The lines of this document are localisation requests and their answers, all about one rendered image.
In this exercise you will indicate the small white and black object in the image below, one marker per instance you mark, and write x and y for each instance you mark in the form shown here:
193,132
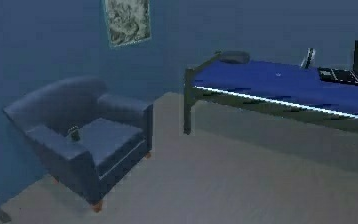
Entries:
308,57

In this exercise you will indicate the blue pillow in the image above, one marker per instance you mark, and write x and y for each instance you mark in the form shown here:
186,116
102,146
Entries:
234,56

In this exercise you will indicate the black laptop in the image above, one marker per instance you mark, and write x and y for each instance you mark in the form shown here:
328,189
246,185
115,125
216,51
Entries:
355,68

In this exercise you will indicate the blue armchair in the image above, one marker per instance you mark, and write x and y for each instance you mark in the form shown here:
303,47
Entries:
107,140

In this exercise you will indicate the grey framed wall picture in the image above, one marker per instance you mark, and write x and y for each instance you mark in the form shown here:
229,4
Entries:
127,20

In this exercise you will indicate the blue bed with dark frame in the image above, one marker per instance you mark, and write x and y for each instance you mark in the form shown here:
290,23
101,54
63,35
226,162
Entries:
273,83

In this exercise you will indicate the small dark remote control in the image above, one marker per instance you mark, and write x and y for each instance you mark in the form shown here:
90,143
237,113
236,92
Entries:
74,133

